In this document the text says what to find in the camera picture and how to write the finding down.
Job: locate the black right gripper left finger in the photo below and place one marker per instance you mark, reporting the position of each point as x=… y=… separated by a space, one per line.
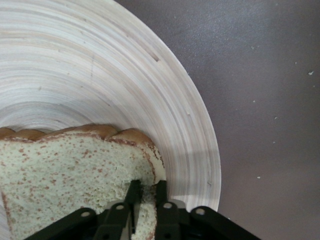
x=112 y=220

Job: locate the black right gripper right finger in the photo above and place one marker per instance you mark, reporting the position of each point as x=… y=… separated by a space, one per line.
x=170 y=222

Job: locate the slice of white bread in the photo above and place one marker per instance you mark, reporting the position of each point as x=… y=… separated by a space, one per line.
x=62 y=175

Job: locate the round light wooden plate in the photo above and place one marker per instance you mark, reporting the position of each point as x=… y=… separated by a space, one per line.
x=87 y=62

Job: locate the brown table cover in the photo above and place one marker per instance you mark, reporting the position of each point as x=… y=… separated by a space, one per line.
x=262 y=75

